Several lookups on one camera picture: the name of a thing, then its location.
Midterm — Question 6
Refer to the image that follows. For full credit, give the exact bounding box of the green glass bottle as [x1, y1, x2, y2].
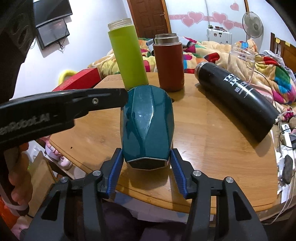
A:
[108, 18, 149, 90]

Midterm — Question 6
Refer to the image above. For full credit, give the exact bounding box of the red box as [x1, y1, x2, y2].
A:
[53, 68, 101, 91]

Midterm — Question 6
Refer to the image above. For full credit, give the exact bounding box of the brown wooden door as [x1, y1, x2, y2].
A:
[127, 0, 171, 39]

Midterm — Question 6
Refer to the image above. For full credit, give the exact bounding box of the red-brown thermos cup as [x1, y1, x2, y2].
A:
[153, 33, 185, 92]

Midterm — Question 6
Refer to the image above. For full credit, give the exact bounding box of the teal faceted ceramic cup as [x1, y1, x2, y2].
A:
[120, 85, 175, 170]

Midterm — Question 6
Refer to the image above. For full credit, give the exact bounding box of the white appliance box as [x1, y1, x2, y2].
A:
[207, 25, 232, 45]

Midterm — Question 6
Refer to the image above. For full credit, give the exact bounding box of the standing fan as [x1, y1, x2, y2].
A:
[242, 11, 263, 41]

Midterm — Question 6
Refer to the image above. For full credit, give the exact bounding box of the colourful blanket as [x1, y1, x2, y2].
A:
[87, 37, 296, 121]

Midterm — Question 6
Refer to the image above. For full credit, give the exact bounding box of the wall-mounted television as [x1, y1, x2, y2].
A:
[33, 0, 73, 50]

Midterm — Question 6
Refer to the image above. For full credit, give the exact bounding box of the black thermos bottle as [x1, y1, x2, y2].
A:
[195, 62, 280, 142]

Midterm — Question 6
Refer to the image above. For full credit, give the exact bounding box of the person's left hand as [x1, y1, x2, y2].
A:
[9, 143, 33, 205]

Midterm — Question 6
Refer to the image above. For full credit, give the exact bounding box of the white power strip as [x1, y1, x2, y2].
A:
[276, 123, 295, 204]

